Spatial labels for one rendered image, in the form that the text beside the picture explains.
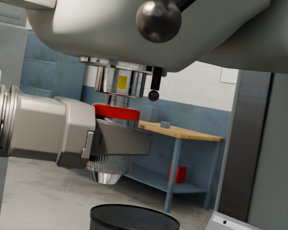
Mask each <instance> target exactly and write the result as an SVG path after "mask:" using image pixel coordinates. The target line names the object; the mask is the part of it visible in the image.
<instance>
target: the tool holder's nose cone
mask: <svg viewBox="0 0 288 230"><path fill-rule="evenodd" d="M90 171H91V174H92V177H93V180H94V181H95V182H98V183H103V184H115V183H116V182H117V181H118V179H119V178H120V177H121V175H114V174H106V173H101V172H95V171H92V170H90Z"/></svg>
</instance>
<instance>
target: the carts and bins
mask: <svg viewBox="0 0 288 230"><path fill-rule="evenodd" d="M90 218H91V219H90V230H179V229H180V223H179V222H178V221H177V220H176V219H175V218H173V217H171V216H169V215H168V214H165V213H162V212H160V211H157V210H153V209H149V208H145V207H140V206H135V205H127V204H101V205H97V206H95V207H93V208H91V210H90Z"/></svg>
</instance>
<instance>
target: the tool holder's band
mask: <svg viewBox="0 0 288 230"><path fill-rule="evenodd" d="M92 106H94V107H95V114H96V115H101V116H106V117H111V118H117V119H123V120H136V121H138V120H139V118H140V111H139V110H138V109H134V108H129V107H128V108H122V107H116V106H110V105H106V104H104V103H93V104H92Z"/></svg>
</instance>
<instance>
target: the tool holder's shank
mask: <svg viewBox="0 0 288 230"><path fill-rule="evenodd" d="M102 94H106V93H102ZM130 98H131V97H125V96H120V95H114V94H107V95H106V101H105V104H106V105H110V106H116V107H122V108H128V107H129V102H130ZM132 99H134V98H132Z"/></svg>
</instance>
